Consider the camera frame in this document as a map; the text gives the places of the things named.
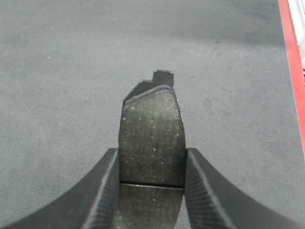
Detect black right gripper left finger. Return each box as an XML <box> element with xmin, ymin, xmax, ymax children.
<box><xmin>6</xmin><ymin>148</ymin><xmax>120</xmax><ymax>229</ymax></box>

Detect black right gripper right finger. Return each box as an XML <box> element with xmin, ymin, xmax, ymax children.
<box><xmin>184</xmin><ymin>148</ymin><xmax>304</xmax><ymax>229</ymax></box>

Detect dark grey brake pad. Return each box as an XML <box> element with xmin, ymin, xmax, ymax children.
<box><xmin>113</xmin><ymin>70</ymin><xmax>187</xmax><ymax>229</ymax></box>

